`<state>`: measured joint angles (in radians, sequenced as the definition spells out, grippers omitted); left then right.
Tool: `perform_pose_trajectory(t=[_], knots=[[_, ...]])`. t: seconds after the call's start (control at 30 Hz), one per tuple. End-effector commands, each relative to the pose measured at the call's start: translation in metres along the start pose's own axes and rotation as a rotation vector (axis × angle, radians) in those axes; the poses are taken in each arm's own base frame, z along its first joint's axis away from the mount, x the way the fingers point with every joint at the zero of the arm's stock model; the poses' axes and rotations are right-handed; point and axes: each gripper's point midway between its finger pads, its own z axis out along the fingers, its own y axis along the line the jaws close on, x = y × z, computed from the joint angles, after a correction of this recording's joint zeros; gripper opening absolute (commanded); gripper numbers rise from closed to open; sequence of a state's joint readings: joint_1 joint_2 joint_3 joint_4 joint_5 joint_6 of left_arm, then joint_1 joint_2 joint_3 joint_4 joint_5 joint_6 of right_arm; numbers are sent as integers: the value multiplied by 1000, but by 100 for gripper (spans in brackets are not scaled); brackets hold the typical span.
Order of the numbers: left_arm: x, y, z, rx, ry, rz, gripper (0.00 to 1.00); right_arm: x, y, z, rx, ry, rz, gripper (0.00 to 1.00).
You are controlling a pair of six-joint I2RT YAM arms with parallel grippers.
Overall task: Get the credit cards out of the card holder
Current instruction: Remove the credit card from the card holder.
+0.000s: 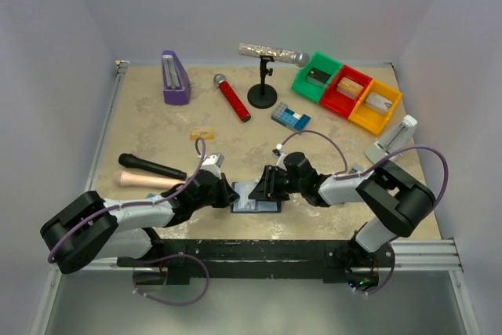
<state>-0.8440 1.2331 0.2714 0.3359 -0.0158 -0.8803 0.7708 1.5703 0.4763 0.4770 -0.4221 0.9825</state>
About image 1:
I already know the navy blue card holder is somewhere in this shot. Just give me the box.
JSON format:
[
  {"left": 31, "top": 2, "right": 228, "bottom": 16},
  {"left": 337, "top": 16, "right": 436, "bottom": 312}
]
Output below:
[{"left": 231, "top": 181, "right": 282, "bottom": 214}]

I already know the gold VIP card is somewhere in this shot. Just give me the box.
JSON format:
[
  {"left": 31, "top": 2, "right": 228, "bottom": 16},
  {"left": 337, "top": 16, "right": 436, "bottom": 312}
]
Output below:
[{"left": 190, "top": 127, "right": 216, "bottom": 140}]

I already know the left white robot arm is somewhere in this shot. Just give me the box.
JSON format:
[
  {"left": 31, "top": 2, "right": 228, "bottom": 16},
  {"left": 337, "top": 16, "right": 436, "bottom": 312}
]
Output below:
[{"left": 40, "top": 169, "right": 239, "bottom": 274}]

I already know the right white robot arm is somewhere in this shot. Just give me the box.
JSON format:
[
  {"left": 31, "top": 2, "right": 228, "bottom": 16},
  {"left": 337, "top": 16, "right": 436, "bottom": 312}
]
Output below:
[{"left": 249, "top": 152, "right": 436, "bottom": 253}]

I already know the dark card in green bin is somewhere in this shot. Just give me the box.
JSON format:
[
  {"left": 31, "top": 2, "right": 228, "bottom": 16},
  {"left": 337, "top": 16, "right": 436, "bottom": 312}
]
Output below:
[{"left": 306, "top": 68, "right": 331, "bottom": 87}]

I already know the gold card in red bin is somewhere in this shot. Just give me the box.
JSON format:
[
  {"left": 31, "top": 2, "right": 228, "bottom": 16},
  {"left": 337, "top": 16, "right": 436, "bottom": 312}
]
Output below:
[{"left": 336, "top": 77, "right": 364, "bottom": 100}]

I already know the white card in yellow bin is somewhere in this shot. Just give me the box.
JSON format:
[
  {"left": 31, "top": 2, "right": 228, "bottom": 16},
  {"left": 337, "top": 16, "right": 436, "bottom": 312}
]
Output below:
[{"left": 365, "top": 92, "right": 393, "bottom": 115}]

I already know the blue toy brick block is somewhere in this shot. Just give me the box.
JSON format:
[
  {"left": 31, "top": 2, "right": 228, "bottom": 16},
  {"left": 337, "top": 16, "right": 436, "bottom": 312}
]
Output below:
[{"left": 271, "top": 102, "right": 311, "bottom": 132}]

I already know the black microphone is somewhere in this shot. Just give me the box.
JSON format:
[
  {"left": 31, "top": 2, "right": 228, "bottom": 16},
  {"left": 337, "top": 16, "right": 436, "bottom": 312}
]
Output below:
[{"left": 118, "top": 153, "right": 187, "bottom": 180}]

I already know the pink microphone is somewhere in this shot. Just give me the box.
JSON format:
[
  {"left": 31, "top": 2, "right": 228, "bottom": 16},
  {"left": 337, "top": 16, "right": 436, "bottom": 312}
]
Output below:
[{"left": 113, "top": 171, "right": 185, "bottom": 189}]

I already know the black microphone stand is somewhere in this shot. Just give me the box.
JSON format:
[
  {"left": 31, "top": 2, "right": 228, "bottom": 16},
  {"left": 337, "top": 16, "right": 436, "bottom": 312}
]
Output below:
[{"left": 247, "top": 55, "right": 278, "bottom": 109}]

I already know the red plastic bin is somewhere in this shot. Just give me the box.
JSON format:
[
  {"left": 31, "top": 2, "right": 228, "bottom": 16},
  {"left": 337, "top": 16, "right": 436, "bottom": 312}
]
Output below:
[{"left": 319, "top": 65, "right": 372, "bottom": 118}]

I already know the red glitter microphone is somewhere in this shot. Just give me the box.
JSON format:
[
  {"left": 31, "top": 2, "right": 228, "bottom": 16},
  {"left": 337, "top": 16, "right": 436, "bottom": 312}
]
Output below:
[{"left": 213, "top": 74, "right": 251, "bottom": 122}]

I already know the yellow plastic bin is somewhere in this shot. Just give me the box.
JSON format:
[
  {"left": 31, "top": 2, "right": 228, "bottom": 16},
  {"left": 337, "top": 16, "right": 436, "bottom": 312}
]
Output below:
[{"left": 348, "top": 79, "right": 402, "bottom": 135}]

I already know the purple metronome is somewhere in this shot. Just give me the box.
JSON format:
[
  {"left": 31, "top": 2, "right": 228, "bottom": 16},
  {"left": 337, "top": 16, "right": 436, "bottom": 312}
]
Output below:
[{"left": 162, "top": 50, "right": 191, "bottom": 106}]

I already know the silver glitter microphone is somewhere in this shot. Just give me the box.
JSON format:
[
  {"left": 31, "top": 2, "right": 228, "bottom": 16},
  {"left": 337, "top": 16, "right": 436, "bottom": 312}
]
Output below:
[{"left": 238, "top": 43, "right": 311, "bottom": 67}]

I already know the green plastic bin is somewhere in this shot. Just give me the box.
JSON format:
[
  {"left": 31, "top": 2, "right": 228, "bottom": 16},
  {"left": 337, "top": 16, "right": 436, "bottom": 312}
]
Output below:
[{"left": 292, "top": 52, "right": 344, "bottom": 103}]

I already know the white metronome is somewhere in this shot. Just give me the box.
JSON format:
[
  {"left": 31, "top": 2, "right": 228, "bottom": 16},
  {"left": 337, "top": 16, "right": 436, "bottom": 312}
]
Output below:
[{"left": 365, "top": 115, "right": 418, "bottom": 163}]

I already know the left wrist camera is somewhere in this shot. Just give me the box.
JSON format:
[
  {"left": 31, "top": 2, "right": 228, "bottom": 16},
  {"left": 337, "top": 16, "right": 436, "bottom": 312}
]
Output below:
[{"left": 201, "top": 153, "right": 224, "bottom": 179}]

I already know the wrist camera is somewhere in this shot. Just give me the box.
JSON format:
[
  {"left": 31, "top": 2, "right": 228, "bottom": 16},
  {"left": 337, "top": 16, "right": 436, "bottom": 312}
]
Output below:
[
  {"left": 201, "top": 153, "right": 224, "bottom": 179},
  {"left": 272, "top": 144, "right": 287, "bottom": 169}
]

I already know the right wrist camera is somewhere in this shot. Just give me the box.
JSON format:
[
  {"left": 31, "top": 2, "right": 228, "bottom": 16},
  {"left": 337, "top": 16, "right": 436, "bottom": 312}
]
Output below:
[{"left": 272, "top": 144, "right": 287, "bottom": 169}]

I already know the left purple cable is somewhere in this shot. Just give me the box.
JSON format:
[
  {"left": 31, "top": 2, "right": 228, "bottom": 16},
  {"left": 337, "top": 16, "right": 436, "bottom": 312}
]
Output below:
[{"left": 46, "top": 137, "right": 213, "bottom": 306}]

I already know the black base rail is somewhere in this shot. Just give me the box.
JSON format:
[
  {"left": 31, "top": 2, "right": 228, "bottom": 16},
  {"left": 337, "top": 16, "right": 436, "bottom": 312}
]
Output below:
[{"left": 118, "top": 239, "right": 395, "bottom": 287}]

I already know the aluminium frame rail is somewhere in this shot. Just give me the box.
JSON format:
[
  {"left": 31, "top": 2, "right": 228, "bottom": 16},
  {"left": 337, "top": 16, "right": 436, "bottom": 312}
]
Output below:
[{"left": 29, "top": 60, "right": 130, "bottom": 335}]

